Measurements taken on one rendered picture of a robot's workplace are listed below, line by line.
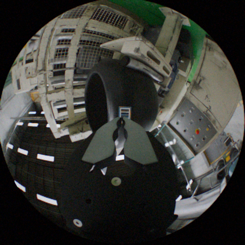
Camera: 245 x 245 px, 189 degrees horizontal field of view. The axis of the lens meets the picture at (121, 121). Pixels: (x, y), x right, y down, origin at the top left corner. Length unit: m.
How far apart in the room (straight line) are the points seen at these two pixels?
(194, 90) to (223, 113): 0.37
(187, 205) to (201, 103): 0.71
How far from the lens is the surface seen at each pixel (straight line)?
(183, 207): 0.32
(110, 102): 0.27
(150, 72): 0.40
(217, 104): 0.84
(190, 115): 0.84
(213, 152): 9.95
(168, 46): 0.71
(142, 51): 0.30
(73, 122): 0.96
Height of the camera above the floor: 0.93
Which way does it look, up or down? 39 degrees up
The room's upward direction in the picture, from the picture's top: 158 degrees counter-clockwise
